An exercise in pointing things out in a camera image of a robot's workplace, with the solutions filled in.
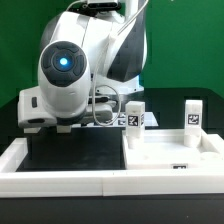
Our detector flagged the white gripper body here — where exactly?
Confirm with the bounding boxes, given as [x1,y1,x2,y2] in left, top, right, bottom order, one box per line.
[17,87,71,134]

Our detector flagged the white square tabletop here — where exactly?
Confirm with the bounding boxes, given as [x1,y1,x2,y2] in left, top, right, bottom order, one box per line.
[122,129,224,170]

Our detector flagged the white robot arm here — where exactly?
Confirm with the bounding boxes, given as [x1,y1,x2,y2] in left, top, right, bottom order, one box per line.
[18,0,149,133]

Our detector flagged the white marker sheet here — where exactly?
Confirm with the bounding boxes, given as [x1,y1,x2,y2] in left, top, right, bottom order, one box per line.
[79,111,159,128]

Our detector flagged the white U-shaped fence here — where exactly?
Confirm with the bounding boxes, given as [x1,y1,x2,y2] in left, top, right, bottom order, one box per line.
[0,138,224,198]

